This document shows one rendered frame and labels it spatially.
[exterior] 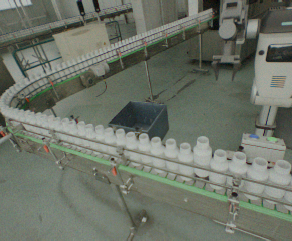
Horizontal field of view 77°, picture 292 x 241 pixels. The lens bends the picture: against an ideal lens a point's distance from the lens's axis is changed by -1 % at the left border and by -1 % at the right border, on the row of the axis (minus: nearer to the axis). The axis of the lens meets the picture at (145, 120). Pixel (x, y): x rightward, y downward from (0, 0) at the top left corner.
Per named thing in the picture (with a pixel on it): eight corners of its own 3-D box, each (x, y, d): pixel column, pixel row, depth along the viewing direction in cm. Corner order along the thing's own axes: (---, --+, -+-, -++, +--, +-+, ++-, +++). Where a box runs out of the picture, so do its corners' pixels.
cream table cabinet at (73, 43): (104, 67, 549) (91, 23, 482) (117, 70, 509) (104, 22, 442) (71, 82, 493) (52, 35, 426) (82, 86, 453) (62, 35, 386)
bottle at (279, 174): (285, 197, 61) (300, 164, 52) (275, 208, 59) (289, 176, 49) (267, 186, 65) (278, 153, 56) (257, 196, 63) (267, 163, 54)
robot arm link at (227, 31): (245, 9, 70) (221, 12, 74) (245, -1, 61) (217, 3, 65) (241, 42, 73) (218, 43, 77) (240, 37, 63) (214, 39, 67)
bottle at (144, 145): (157, 167, 81) (152, 139, 72) (143, 170, 81) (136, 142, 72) (155, 157, 86) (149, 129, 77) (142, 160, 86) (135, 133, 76)
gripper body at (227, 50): (238, 60, 70) (241, 39, 69) (211, 60, 76) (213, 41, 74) (240, 61, 76) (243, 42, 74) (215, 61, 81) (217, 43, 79)
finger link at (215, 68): (227, 81, 74) (230, 56, 72) (209, 80, 78) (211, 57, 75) (229, 81, 80) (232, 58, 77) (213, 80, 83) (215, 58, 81)
